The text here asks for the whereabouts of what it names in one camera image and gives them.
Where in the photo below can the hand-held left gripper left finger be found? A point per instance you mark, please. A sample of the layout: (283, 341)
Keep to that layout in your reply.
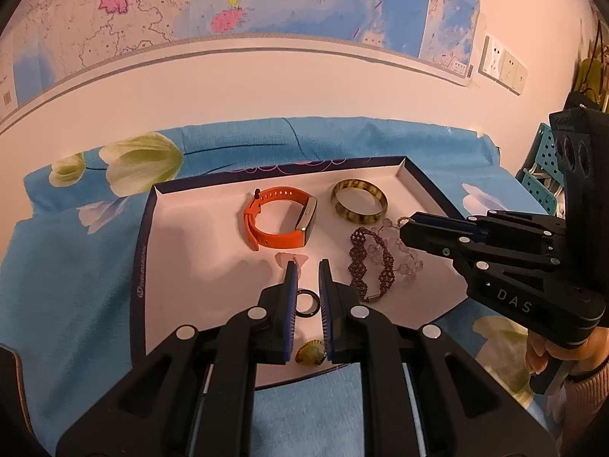
(290, 304)

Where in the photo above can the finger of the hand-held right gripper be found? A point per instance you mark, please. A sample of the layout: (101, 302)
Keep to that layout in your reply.
(428, 240)
(447, 221)

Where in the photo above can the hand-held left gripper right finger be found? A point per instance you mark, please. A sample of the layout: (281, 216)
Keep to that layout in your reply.
(326, 304)

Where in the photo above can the pink crystal charm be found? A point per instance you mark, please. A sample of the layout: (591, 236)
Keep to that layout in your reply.
(285, 259)

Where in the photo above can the yellow green shell charm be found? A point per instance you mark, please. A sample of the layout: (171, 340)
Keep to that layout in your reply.
(311, 353)

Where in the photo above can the dark blue shallow box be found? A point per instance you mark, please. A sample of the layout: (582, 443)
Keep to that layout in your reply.
(200, 247)

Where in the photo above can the person's right forearm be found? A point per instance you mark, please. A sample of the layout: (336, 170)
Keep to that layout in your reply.
(590, 404)

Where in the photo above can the person's right hand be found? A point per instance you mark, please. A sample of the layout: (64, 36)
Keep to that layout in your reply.
(540, 357)

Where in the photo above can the orange smart watch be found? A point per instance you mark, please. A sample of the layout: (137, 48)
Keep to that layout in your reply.
(271, 240)

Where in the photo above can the green mottled bangle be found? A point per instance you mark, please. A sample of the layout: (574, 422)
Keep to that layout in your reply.
(342, 212)

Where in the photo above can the teal pegboard rack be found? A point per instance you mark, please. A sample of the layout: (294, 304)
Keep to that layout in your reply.
(540, 171)

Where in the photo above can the green houseplant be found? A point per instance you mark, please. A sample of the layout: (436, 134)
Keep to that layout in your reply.
(592, 62)

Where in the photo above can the blue floral blanket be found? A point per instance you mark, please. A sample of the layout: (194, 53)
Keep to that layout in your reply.
(71, 271)

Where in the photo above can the dark board with wooden edge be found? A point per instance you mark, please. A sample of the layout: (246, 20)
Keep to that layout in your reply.
(12, 390)

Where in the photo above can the white wall outlet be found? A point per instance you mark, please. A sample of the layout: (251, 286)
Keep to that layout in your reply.
(513, 72)
(491, 57)

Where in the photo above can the colourful wall map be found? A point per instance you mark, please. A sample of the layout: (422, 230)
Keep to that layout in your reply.
(238, 4)

